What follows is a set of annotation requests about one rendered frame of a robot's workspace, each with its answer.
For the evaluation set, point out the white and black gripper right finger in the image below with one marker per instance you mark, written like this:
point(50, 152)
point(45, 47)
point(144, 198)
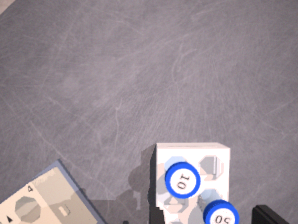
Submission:
point(262, 214)

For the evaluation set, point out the blue tube cap with white dot marked 50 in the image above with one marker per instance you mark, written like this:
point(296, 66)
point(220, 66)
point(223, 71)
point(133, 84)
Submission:
point(215, 209)

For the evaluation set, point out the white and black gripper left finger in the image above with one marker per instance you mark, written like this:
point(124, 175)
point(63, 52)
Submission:
point(157, 215)

